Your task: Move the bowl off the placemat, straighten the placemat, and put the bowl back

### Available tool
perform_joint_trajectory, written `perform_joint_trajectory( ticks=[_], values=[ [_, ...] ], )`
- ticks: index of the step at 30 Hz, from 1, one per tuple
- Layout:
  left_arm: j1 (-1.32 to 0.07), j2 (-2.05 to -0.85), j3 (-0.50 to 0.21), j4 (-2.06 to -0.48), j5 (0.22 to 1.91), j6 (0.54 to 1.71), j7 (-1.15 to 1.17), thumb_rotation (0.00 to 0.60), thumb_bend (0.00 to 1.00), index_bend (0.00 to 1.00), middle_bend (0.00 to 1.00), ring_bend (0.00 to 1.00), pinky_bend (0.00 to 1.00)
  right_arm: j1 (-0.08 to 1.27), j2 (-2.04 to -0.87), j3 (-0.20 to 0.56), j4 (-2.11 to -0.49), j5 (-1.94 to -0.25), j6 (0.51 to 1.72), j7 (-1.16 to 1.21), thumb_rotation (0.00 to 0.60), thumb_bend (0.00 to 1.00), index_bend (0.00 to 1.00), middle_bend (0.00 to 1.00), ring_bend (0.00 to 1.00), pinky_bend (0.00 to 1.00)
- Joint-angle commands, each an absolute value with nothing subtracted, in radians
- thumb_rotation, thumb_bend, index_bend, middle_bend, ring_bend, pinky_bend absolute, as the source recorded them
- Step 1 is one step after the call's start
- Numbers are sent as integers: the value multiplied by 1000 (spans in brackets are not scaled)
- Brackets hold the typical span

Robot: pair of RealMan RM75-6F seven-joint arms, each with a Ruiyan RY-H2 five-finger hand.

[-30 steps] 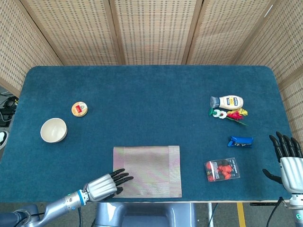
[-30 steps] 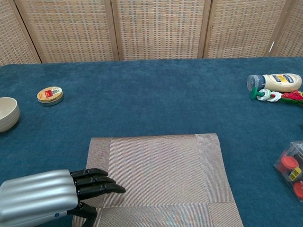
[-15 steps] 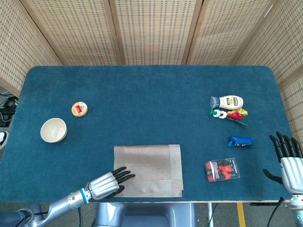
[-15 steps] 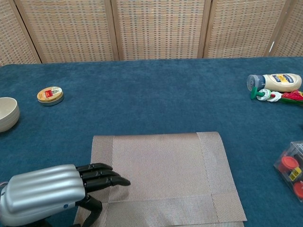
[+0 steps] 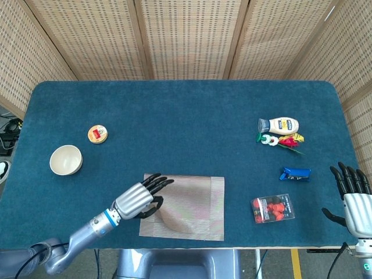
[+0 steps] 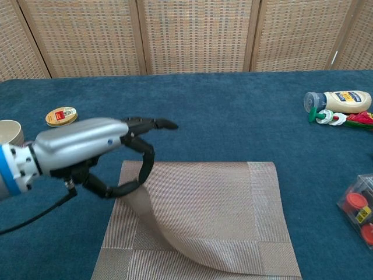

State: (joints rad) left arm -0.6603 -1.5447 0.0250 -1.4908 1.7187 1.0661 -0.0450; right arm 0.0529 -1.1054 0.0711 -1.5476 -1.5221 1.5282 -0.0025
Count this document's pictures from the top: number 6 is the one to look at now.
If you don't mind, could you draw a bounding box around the clear box of red caps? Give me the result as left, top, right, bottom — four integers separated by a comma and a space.
336, 174, 373, 250

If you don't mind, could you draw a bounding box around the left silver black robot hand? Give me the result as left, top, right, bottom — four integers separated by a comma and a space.
30, 116, 179, 200

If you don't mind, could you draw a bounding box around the mayonnaise squeeze bottle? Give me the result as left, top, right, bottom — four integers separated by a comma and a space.
304, 90, 373, 114

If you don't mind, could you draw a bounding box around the woven wood folding screen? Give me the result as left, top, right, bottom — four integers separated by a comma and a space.
0, 0, 373, 82

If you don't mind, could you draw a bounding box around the gray woven placemat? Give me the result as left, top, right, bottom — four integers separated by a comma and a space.
90, 160, 303, 280

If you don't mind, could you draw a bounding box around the blue carpet table cover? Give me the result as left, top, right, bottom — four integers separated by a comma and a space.
0, 69, 373, 280

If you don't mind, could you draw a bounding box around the white bowl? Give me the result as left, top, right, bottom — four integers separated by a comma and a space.
0, 120, 25, 145

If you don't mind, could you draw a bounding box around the round yellow tin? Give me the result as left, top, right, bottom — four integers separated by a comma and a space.
45, 106, 79, 128

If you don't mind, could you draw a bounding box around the black left hand cable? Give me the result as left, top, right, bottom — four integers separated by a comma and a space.
0, 180, 78, 236

